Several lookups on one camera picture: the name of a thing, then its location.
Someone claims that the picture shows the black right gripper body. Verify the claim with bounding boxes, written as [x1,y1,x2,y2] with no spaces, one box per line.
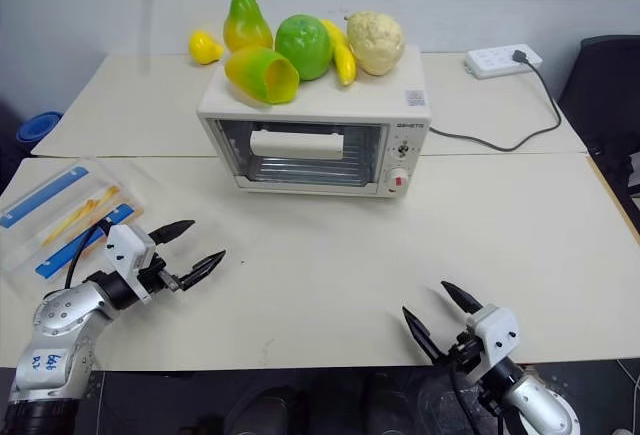
[439,329,490,372]

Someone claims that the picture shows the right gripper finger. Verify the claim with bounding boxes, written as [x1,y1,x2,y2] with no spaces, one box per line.
[401,305,445,366]
[440,280,485,315]

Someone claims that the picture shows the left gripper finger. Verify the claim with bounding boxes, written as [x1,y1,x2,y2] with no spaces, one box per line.
[149,219,197,246]
[176,249,228,292]

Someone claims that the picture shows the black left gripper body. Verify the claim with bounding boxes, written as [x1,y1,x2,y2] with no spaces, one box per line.
[136,253,184,297]

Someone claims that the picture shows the white toaster oven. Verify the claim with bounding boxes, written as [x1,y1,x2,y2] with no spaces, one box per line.
[196,44,432,200]

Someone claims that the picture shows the yellow french fries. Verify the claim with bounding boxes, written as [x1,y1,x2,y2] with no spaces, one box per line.
[41,183,122,247]

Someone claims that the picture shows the clear box with blue latches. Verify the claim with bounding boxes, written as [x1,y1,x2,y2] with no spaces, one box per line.
[0,156,147,284]

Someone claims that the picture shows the blue round bowl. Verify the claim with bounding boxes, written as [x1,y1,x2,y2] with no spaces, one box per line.
[15,110,64,144]

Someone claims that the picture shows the green yellow mango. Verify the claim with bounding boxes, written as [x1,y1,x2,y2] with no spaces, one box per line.
[223,45,301,106]

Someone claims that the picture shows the green yellow pear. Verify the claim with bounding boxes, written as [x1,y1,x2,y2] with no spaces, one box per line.
[222,0,275,54]

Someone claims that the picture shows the green apple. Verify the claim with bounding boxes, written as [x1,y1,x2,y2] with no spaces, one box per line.
[274,14,334,82]

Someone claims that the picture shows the white power strip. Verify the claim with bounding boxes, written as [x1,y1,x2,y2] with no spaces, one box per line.
[464,43,544,81]

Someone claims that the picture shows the yellow banana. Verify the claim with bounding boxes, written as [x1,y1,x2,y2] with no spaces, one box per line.
[319,18,358,88]

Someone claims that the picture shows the black chair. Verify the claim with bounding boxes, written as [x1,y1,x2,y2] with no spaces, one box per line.
[556,34,640,247]

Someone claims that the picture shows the white cauliflower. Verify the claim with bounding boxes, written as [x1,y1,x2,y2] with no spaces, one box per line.
[343,10,406,77]

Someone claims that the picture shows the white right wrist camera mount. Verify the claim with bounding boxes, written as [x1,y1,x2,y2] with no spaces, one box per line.
[466,304,520,382]

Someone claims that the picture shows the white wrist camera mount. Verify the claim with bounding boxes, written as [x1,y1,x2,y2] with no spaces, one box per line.
[466,304,520,382]
[103,224,157,304]

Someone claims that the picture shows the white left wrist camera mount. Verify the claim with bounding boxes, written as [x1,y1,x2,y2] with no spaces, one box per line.
[103,224,157,304]

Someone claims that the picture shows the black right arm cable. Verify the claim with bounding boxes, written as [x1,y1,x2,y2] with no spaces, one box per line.
[448,362,482,435]

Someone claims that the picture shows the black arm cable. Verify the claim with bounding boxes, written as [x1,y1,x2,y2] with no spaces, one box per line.
[63,223,110,290]
[448,362,482,435]

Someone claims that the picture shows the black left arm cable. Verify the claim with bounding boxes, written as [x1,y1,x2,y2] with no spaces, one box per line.
[63,223,110,290]

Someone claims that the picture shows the black power cable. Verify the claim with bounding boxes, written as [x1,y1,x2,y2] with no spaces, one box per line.
[428,58,561,153]

